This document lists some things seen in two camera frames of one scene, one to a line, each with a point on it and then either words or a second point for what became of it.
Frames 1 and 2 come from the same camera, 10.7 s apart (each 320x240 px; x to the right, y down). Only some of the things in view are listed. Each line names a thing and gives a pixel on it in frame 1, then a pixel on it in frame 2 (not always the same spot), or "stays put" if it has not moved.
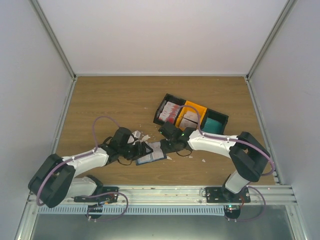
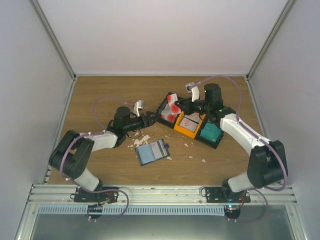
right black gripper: [164, 148] to [186, 108]
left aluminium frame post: [48, 29] stays put
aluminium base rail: [194, 195] stays put
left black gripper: [139, 152] to [150, 121]
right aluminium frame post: [287, 10] stays put
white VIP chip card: [190, 119] stays put
